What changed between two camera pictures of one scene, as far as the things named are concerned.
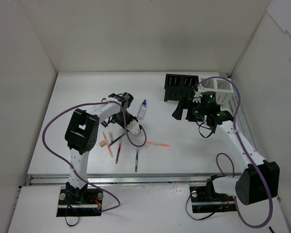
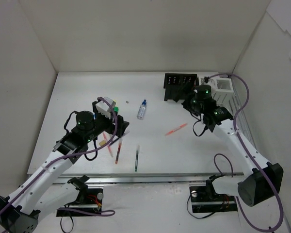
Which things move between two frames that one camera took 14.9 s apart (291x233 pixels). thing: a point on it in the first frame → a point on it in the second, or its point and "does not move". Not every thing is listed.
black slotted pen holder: x=178 y=86 does not move
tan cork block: x=102 y=143 does not move
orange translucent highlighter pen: x=159 y=144 → x=174 y=130
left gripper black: x=122 y=117 → x=120 y=124
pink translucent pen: x=107 y=143 does not move
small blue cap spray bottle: x=142 y=110 does not move
